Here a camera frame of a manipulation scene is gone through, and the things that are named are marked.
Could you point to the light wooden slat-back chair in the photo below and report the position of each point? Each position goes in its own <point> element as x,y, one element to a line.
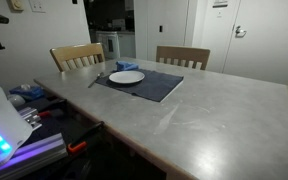
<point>74,51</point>
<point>184,52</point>

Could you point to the aluminium extrusion rail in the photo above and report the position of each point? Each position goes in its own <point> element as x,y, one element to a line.
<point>40,150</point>

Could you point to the beige round thermostat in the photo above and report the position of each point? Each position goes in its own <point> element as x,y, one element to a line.
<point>16,4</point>

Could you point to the metal spoon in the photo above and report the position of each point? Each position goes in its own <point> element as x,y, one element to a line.
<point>95,80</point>

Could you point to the blue cloth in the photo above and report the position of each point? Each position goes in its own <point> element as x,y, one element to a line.
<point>125,66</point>

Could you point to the black clamp orange-red grip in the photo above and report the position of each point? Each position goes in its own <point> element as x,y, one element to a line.
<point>84,135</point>
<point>45,113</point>

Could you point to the blue tissue box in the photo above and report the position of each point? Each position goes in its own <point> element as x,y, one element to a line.
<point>30,92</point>

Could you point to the white round plate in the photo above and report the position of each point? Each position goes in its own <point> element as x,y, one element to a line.
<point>126,77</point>

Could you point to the silver metal bracket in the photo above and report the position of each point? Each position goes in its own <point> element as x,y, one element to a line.
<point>30,118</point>

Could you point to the dark blue placemat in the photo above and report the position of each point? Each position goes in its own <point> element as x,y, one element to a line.
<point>157,86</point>

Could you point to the white rounded object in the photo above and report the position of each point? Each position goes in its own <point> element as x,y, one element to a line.
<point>15,100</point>

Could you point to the small black door latch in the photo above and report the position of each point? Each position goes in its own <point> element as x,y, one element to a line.
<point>161,28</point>

